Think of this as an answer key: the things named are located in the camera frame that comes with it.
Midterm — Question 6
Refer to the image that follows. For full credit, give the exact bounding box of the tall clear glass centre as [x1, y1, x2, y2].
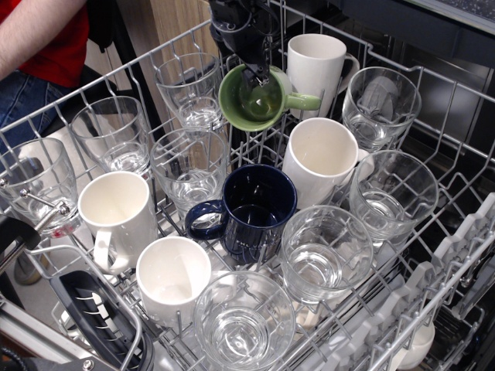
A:
[150, 128, 227, 220]

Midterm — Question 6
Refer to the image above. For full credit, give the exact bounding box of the clear glass front right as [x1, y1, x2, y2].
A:
[278, 205, 374, 305]

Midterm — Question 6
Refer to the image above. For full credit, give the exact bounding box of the person in red shirt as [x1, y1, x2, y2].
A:
[1, 1, 89, 152]

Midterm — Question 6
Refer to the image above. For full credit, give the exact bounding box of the dark blue mug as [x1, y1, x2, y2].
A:
[185, 164, 298, 264]

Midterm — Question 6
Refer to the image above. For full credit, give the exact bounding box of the white bowl below rack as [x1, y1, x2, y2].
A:
[392, 323, 435, 370]

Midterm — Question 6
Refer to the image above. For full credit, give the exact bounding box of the tall white mug back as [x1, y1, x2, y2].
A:
[286, 34, 360, 120]

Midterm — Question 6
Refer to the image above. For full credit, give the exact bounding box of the clear glass back right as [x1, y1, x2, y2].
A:
[342, 66, 422, 152]

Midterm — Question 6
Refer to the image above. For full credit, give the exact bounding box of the tall clear glass back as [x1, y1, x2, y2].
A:
[155, 53, 224, 131]

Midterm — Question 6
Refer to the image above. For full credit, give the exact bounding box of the green ceramic mug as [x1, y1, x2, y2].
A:
[218, 64, 321, 132]

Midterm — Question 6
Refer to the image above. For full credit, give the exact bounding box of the clear glass front centre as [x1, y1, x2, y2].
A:
[193, 271, 296, 370]

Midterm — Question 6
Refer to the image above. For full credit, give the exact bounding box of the tall clear glass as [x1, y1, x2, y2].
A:
[70, 96, 150, 175]
[155, 53, 224, 131]
[150, 128, 227, 220]

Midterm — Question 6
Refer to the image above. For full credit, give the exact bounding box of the white mug left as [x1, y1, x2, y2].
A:
[78, 171, 159, 274]

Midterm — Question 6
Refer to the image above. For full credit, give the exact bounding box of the grey wire dishwasher rack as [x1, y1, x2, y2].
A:
[1, 1, 494, 370]

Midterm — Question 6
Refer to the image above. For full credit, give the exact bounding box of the white mug centre right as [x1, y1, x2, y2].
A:
[282, 117, 369, 209]

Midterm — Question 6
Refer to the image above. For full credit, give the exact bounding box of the tall clear glass left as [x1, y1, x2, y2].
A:
[70, 96, 150, 175]

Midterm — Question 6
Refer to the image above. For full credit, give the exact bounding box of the clear glass far left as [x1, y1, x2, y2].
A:
[1, 138, 82, 238]

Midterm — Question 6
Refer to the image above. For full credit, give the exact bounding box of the grey plastic tine rail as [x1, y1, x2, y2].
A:
[301, 194, 494, 370]

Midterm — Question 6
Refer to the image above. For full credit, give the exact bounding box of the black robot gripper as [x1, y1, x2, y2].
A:
[209, 1, 277, 90]

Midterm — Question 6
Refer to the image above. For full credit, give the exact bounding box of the white mug front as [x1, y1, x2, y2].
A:
[136, 237, 227, 328]

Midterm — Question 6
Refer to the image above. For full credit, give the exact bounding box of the black rack handle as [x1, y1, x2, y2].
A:
[49, 271, 136, 368]

